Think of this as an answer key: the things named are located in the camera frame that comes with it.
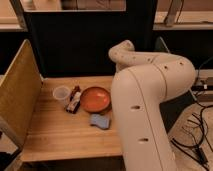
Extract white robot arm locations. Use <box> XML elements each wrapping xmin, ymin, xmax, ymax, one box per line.
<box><xmin>109</xmin><ymin>40</ymin><xmax>196</xmax><ymax>171</ymax></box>

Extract orange bowl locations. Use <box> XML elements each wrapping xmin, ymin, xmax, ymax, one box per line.
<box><xmin>80</xmin><ymin>87</ymin><xmax>111</xmax><ymax>113</ymax></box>

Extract blue sponge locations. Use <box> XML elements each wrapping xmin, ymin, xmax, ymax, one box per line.
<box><xmin>90</xmin><ymin>114</ymin><xmax>110</xmax><ymax>130</ymax></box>

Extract clear plastic cup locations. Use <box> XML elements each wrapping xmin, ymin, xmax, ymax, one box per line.
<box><xmin>52</xmin><ymin>86</ymin><xmax>71</xmax><ymax>107</ymax></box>

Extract black back panel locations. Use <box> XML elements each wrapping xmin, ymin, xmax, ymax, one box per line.
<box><xmin>24</xmin><ymin>0</ymin><xmax>157</xmax><ymax>77</ymax></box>

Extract dark right side panel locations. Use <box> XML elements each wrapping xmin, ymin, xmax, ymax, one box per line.
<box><xmin>154</xmin><ymin>35</ymin><xmax>198</xmax><ymax>134</ymax></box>

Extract left wooden side panel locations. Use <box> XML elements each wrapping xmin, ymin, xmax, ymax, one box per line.
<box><xmin>0</xmin><ymin>39</ymin><xmax>42</xmax><ymax>149</ymax></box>

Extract power strip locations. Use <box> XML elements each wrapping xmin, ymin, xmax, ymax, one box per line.
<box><xmin>191</xmin><ymin>77</ymin><xmax>213</xmax><ymax>103</ymax></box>

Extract black floor cables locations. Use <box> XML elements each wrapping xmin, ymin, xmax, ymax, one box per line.
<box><xmin>170</xmin><ymin>56</ymin><xmax>213</xmax><ymax>166</ymax></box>

